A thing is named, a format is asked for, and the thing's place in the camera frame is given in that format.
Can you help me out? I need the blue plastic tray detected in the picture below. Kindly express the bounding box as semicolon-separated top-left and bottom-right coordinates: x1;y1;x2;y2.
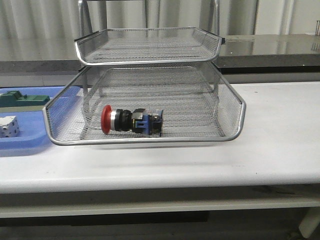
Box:
0;85;83;151

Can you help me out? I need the red emergency stop button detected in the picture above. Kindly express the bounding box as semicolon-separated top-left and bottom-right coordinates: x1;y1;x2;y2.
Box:
100;104;164;137

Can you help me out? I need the white electrical block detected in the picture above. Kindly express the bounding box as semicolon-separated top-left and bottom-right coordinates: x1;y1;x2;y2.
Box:
0;115;20;138

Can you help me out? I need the mesh tray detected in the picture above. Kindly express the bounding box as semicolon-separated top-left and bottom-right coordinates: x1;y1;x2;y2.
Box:
74;27;223;66
42;62;246;148

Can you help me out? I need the green and beige terminal block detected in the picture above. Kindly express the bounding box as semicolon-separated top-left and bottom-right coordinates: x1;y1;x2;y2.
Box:
0;90;50;113

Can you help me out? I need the grey counter shelf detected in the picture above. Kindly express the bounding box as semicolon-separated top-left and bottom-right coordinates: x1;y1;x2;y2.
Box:
0;34;320;75

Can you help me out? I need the grey metal rack frame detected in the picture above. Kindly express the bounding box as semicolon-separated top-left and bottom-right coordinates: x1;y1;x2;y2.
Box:
76;0;227;140

